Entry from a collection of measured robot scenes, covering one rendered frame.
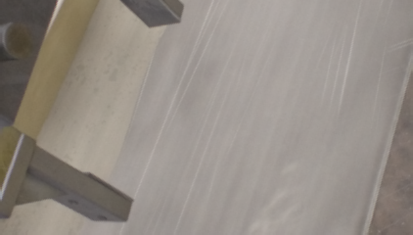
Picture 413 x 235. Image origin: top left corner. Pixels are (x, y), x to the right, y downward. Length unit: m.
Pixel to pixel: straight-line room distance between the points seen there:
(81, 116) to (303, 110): 0.20
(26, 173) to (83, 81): 0.31
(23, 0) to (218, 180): 0.30
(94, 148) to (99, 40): 0.11
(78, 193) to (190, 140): 0.26
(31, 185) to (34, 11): 0.08
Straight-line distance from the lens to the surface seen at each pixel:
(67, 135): 0.63
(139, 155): 0.60
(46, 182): 0.35
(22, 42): 0.28
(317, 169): 0.58
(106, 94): 0.64
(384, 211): 0.58
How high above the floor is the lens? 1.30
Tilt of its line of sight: 65 degrees down
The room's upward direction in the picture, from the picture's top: 18 degrees counter-clockwise
